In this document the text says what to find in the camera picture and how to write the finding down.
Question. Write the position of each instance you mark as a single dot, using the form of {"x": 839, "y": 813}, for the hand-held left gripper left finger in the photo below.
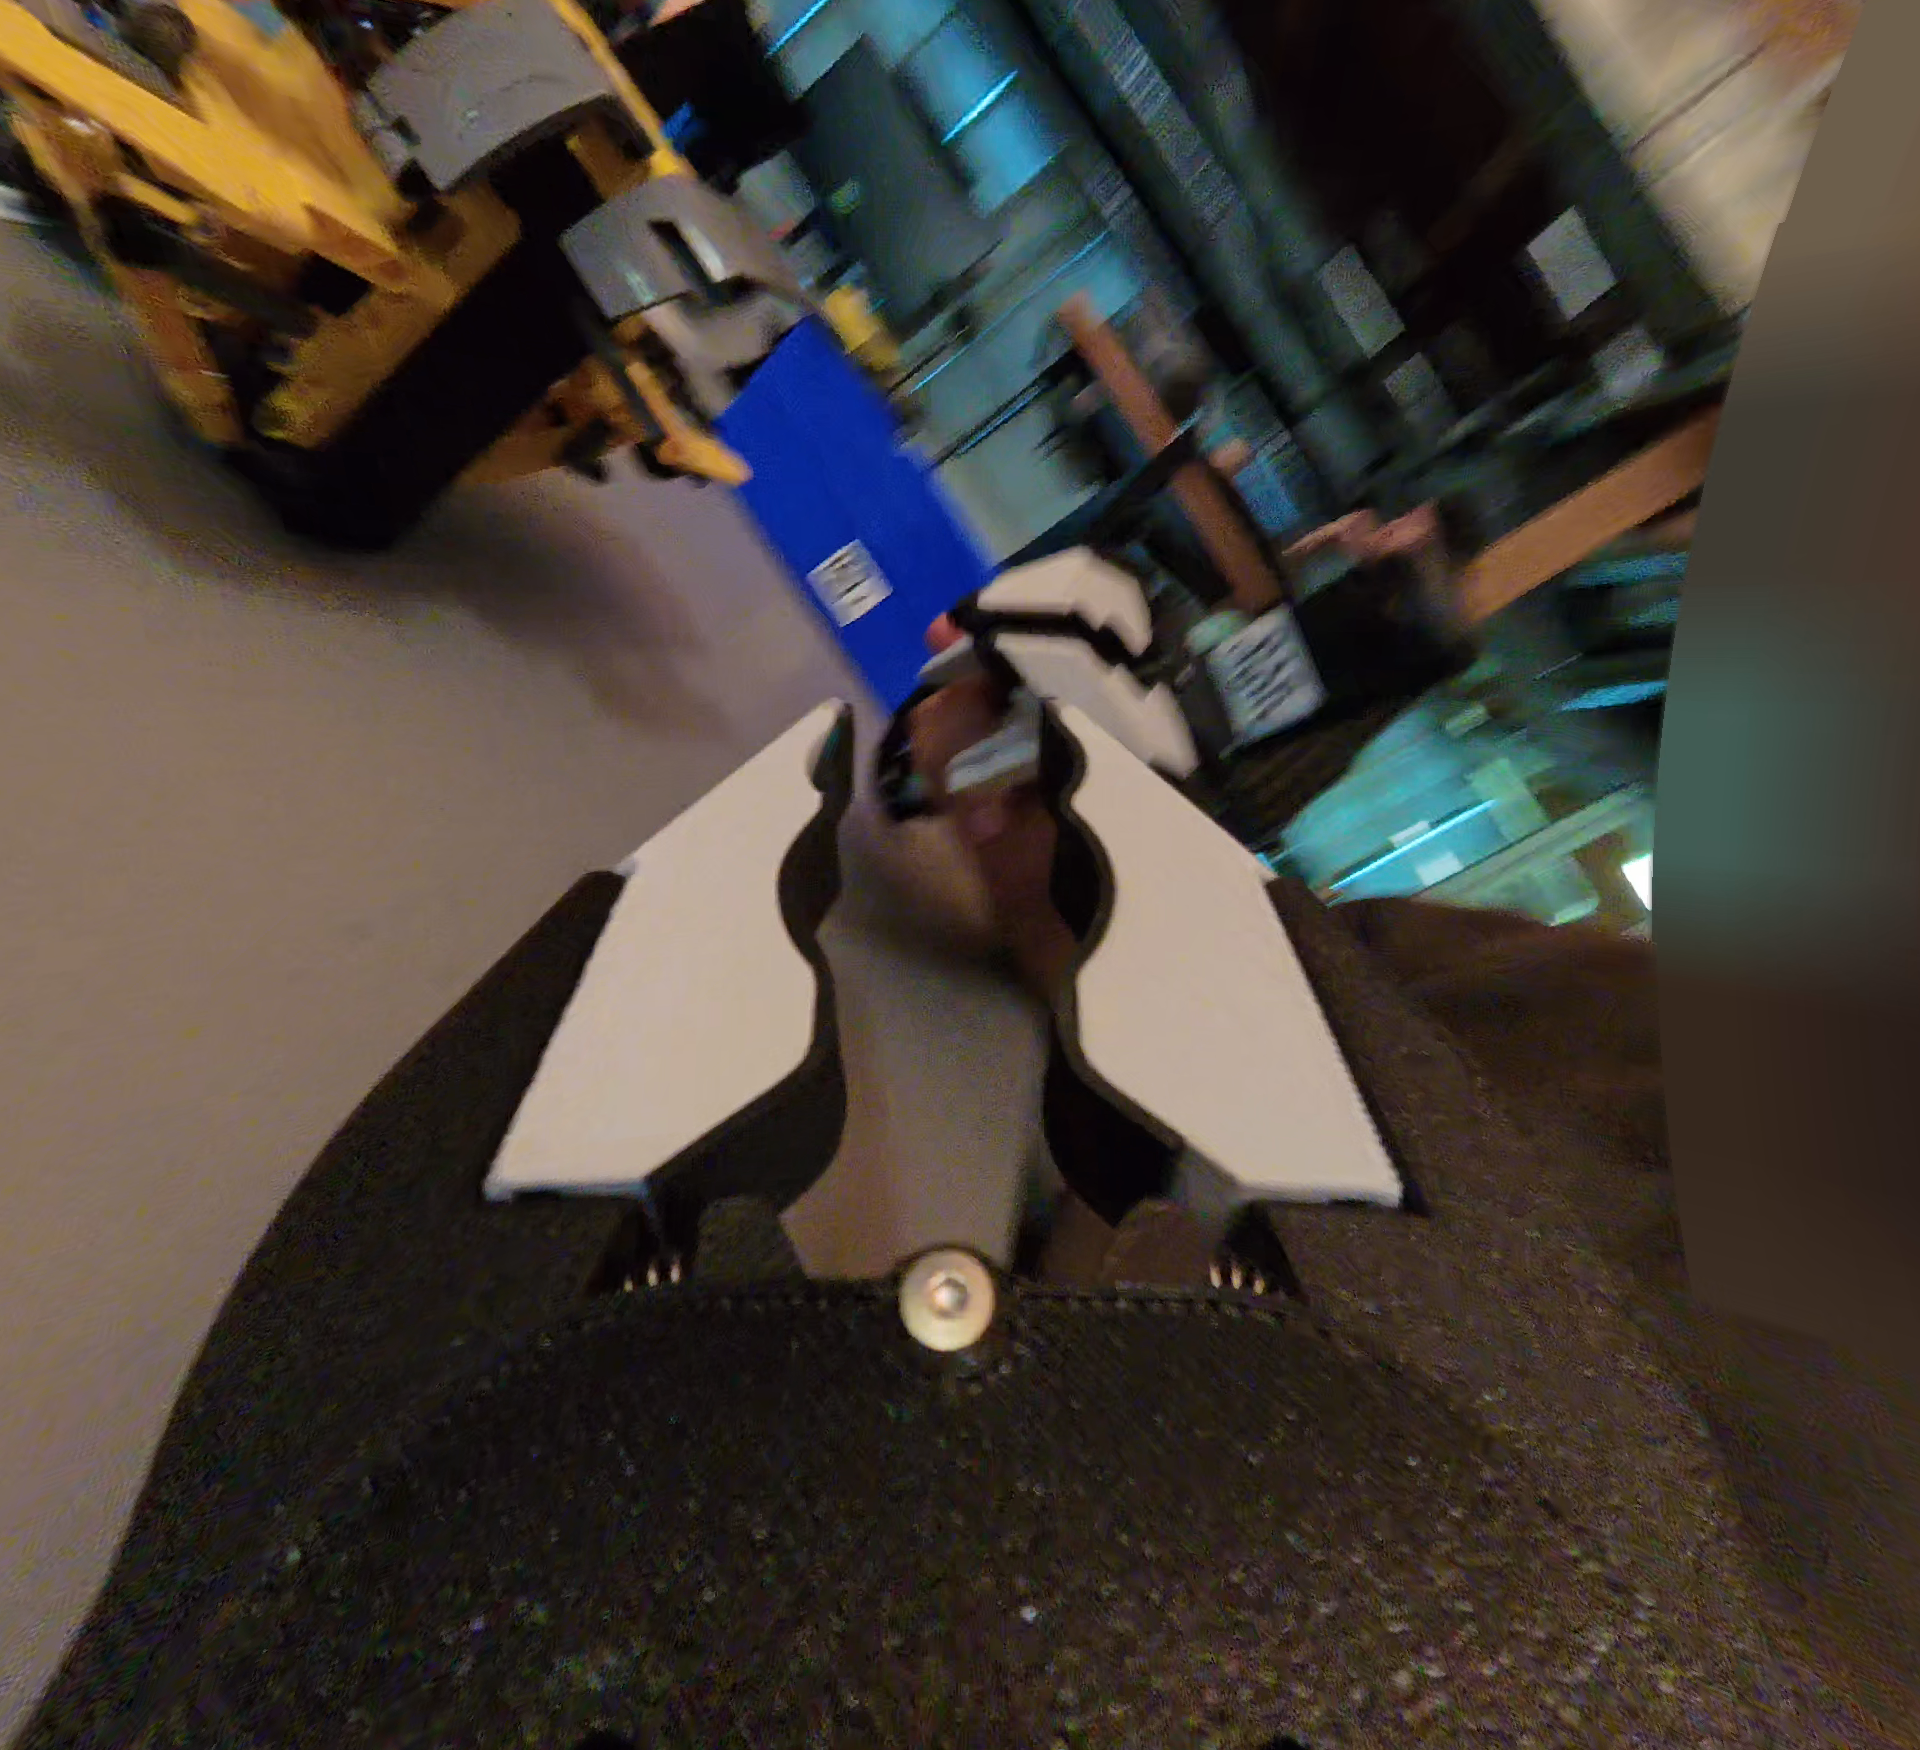
{"x": 659, "y": 1030}

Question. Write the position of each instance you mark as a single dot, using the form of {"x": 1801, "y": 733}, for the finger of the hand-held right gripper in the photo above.
{"x": 1087, "y": 586}
{"x": 1117, "y": 708}

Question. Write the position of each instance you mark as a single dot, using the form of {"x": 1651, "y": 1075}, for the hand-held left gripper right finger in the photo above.
{"x": 1230, "y": 1030}

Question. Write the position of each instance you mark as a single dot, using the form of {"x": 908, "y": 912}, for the person's right hand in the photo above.
{"x": 1013, "y": 879}

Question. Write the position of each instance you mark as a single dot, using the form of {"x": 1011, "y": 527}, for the blue plastic storage bin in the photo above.
{"x": 839, "y": 473}

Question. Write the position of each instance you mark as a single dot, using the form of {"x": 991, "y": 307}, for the yellow toy brick vehicle model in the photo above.
{"x": 255, "y": 160}

